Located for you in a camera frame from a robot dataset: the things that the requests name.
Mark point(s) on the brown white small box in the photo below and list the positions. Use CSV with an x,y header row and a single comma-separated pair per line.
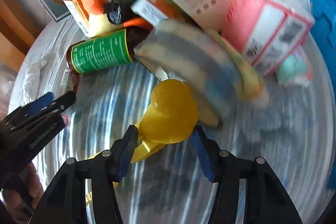
x,y
155,11

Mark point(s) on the brown bottle green label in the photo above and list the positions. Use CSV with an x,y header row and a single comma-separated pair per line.
x,y
105,51

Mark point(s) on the yellow blue fabric pouch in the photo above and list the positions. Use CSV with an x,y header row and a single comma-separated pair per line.
x,y
216,73

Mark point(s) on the pastel packaged item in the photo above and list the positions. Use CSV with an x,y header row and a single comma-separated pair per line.
x,y
296,69

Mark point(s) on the white crumpled cloth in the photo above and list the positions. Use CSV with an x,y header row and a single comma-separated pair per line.
x,y
32,80

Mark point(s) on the left human hand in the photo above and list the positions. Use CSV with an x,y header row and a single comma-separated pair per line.
x,y
13,202

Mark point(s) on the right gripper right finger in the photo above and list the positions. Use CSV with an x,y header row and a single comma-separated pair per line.
x,y
266,199

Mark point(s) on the blue plastic crate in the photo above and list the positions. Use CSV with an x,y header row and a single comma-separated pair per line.
x,y
323,31

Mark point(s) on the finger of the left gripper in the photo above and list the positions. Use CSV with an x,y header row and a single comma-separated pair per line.
x,y
58,105
22,113

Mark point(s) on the black crumpled object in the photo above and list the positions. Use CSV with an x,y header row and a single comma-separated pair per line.
x,y
119,11

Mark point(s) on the small red white tube box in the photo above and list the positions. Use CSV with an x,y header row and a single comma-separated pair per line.
x,y
70,82

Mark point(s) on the small pink tissue pack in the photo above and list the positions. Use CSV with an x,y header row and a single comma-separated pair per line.
x,y
265,32

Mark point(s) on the yellow plastic clamp scoop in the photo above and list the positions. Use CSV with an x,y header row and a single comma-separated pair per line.
x,y
170,118

